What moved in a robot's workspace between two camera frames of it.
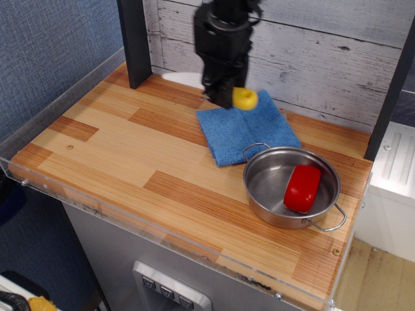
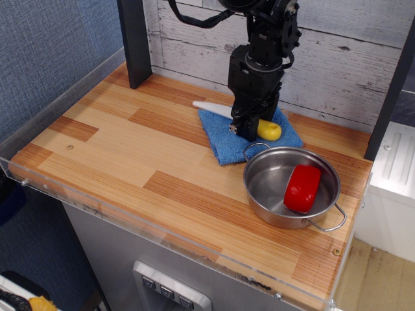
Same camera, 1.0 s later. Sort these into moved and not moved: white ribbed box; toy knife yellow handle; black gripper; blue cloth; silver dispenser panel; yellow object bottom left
Moved: toy knife yellow handle; black gripper
Not moved: white ribbed box; silver dispenser panel; blue cloth; yellow object bottom left
